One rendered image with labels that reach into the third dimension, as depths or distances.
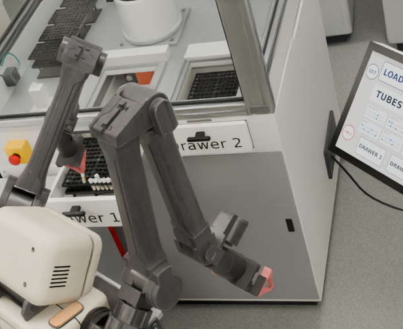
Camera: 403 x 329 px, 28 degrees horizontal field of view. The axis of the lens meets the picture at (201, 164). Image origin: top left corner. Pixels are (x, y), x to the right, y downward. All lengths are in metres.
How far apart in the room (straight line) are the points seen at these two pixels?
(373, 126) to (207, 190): 0.75
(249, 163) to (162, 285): 1.05
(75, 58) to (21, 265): 0.49
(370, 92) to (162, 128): 0.85
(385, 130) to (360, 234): 1.25
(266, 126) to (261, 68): 0.21
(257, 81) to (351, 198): 1.22
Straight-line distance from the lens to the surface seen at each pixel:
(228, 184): 2.65
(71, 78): 1.85
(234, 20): 2.25
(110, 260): 2.87
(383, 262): 3.21
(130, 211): 1.49
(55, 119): 1.87
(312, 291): 2.99
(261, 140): 2.50
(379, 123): 2.13
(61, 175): 2.58
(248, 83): 2.36
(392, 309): 3.06
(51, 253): 1.60
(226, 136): 2.49
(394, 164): 2.09
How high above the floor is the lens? 2.41
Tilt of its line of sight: 39 degrees down
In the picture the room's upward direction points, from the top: 19 degrees counter-clockwise
